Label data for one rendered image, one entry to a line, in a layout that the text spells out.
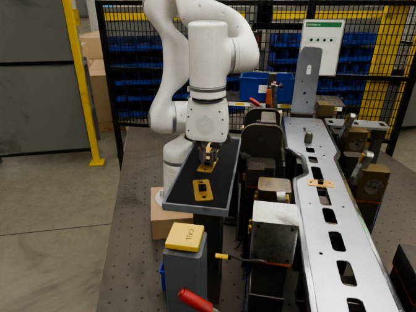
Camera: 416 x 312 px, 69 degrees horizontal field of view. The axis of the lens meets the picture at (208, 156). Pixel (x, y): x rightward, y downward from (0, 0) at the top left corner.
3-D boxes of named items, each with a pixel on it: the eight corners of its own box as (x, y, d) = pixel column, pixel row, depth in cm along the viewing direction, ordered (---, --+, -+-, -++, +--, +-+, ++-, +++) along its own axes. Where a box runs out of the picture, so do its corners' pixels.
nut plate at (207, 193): (213, 200, 64) (213, 195, 64) (195, 202, 64) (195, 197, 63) (208, 180, 72) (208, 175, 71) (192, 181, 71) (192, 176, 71)
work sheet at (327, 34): (335, 76, 179) (346, 19, 165) (296, 75, 182) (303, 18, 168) (334, 75, 181) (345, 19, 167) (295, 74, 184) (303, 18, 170)
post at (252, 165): (254, 268, 106) (264, 169, 88) (240, 267, 107) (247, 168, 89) (255, 258, 111) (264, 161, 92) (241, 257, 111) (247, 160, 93)
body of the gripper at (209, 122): (181, 96, 68) (183, 141, 73) (226, 99, 66) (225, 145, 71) (191, 87, 74) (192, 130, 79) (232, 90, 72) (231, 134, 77)
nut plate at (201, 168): (211, 173, 74) (211, 169, 74) (196, 171, 75) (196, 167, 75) (218, 158, 82) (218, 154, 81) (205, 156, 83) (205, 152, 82)
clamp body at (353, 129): (358, 201, 143) (377, 133, 127) (332, 199, 145) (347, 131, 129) (355, 194, 149) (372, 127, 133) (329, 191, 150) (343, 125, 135)
